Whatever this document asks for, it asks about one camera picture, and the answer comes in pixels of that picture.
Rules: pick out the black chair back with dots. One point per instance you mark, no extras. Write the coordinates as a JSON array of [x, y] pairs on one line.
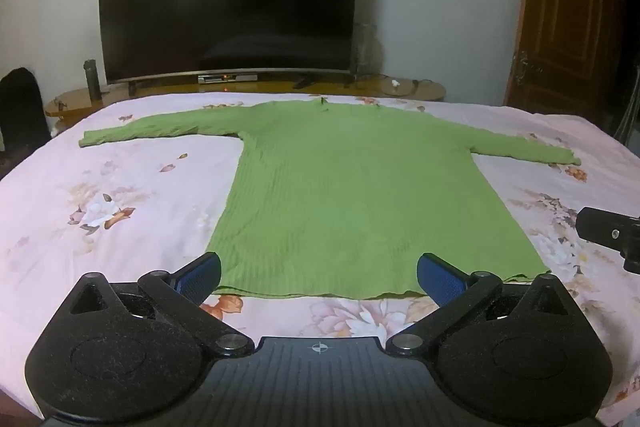
[[20, 112]]

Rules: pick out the green ribbed knit sweater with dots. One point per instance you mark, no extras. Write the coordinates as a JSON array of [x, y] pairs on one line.
[[360, 187]]

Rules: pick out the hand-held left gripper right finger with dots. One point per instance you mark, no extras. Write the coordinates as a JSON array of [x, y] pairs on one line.
[[436, 278]]

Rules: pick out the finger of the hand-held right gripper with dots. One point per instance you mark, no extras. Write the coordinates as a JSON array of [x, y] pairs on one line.
[[632, 262], [600, 227]]

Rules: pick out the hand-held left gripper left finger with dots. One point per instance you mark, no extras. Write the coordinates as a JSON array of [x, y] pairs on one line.
[[202, 277]]

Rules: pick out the clear glass vase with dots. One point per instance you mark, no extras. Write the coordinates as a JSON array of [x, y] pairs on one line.
[[367, 52]]

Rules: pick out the brown wooden door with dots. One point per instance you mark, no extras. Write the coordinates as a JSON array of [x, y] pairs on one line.
[[560, 7]]

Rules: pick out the pink floral bedsheet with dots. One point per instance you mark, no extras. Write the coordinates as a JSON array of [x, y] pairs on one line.
[[125, 207]]

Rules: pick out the silver set-top box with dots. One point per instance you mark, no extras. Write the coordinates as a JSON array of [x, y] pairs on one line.
[[227, 78]]

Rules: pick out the black curved television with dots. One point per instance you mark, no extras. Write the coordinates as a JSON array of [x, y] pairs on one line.
[[225, 7]]

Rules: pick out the wooden television stand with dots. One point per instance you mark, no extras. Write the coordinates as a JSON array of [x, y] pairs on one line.
[[75, 99]]

